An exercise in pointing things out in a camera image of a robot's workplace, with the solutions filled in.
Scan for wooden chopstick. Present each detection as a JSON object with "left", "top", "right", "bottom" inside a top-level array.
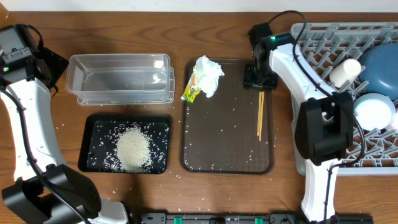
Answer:
[
  {"left": 257, "top": 91, "right": 262, "bottom": 136},
  {"left": 259, "top": 91, "right": 265, "bottom": 142}
]

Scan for white tissue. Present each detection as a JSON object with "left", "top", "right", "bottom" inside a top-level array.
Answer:
[{"left": 194, "top": 55, "right": 224, "bottom": 98}]

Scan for yellow green snack wrapper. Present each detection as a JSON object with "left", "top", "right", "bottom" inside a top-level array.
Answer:
[{"left": 181, "top": 67, "right": 201, "bottom": 103}]

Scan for cream cup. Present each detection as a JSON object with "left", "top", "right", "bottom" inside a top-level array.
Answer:
[{"left": 329, "top": 58, "right": 362, "bottom": 88}]

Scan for dark blue plate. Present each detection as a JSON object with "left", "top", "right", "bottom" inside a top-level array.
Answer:
[{"left": 359, "top": 43, "right": 397, "bottom": 101}]

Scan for light blue bowl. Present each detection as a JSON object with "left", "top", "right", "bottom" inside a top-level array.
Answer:
[{"left": 354, "top": 93, "right": 396, "bottom": 131}]

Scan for pile of rice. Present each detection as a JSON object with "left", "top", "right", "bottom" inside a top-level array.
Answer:
[{"left": 90, "top": 121, "right": 170, "bottom": 174}]

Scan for pink cup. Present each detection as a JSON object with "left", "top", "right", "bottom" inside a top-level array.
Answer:
[{"left": 385, "top": 109, "right": 398, "bottom": 131}]

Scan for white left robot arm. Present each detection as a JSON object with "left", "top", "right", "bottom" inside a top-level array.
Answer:
[{"left": 1, "top": 24, "right": 129, "bottom": 223}]

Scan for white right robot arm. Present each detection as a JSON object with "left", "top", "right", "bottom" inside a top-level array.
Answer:
[{"left": 243, "top": 22, "right": 353, "bottom": 223}]

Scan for grey dishwasher rack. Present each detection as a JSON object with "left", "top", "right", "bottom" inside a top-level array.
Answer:
[{"left": 290, "top": 22, "right": 397, "bottom": 176}]

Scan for brown serving tray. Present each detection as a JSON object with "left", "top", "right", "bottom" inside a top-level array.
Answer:
[{"left": 180, "top": 58, "right": 274, "bottom": 175}]

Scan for clear plastic bin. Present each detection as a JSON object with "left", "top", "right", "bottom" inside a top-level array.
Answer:
[{"left": 66, "top": 54, "right": 172, "bottom": 95}]

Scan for black tray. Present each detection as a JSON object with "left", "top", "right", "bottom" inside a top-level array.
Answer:
[{"left": 77, "top": 113, "right": 171, "bottom": 175}]

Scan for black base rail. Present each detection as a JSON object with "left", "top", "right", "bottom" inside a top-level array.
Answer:
[{"left": 139, "top": 212, "right": 374, "bottom": 224}]

